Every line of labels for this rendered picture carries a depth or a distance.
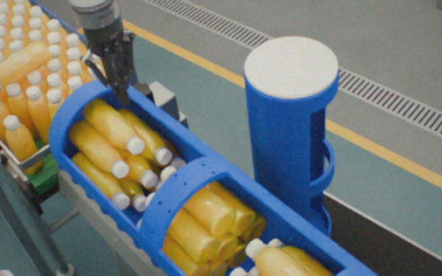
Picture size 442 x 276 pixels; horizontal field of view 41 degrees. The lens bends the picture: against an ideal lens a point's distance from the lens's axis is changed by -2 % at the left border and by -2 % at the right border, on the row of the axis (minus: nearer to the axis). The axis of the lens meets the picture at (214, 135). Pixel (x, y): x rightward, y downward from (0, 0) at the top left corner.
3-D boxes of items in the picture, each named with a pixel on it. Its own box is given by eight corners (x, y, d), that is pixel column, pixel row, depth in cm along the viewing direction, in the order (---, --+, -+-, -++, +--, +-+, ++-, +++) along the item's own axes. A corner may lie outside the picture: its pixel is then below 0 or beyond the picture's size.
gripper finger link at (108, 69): (109, 45, 122) (103, 48, 121) (120, 86, 130) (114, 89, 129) (99, 37, 124) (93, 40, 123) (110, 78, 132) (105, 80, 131)
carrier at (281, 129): (265, 268, 232) (337, 258, 232) (249, 106, 169) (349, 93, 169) (255, 210, 252) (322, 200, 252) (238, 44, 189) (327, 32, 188)
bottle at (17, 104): (31, 123, 193) (11, 80, 180) (48, 128, 191) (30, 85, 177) (18, 139, 189) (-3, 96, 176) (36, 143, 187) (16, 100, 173)
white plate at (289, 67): (251, 102, 169) (251, 106, 170) (348, 89, 168) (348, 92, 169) (239, 42, 188) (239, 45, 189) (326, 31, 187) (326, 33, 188)
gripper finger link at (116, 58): (102, 35, 124) (107, 31, 125) (115, 74, 132) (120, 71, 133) (113, 43, 122) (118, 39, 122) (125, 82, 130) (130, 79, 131)
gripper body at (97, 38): (91, 36, 115) (102, 71, 122) (126, 15, 118) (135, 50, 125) (71, 20, 119) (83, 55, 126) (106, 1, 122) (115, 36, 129)
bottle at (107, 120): (97, 92, 155) (139, 127, 144) (108, 107, 160) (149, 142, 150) (77, 110, 153) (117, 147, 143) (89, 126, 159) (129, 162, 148)
